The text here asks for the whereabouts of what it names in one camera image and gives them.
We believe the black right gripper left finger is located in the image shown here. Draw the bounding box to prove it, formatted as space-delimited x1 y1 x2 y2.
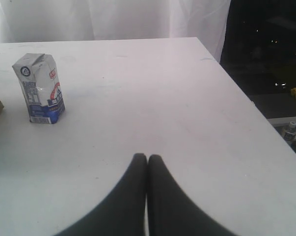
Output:
58 153 148 236

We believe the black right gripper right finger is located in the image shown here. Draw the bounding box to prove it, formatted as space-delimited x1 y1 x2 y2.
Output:
146 154 234 236

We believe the white cap bottle near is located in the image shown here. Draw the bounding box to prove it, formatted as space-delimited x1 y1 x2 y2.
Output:
281 121 296 145

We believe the small blue white milk carton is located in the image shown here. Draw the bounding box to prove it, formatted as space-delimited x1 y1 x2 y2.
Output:
12 53 65 124

